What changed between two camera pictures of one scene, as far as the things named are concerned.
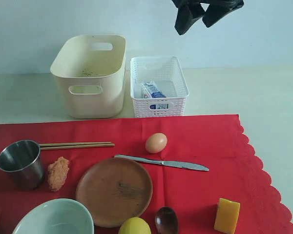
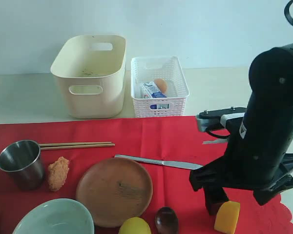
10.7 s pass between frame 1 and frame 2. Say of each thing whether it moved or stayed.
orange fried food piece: stayed
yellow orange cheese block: stayed
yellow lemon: stayed
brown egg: moved
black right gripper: moved
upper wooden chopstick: stayed
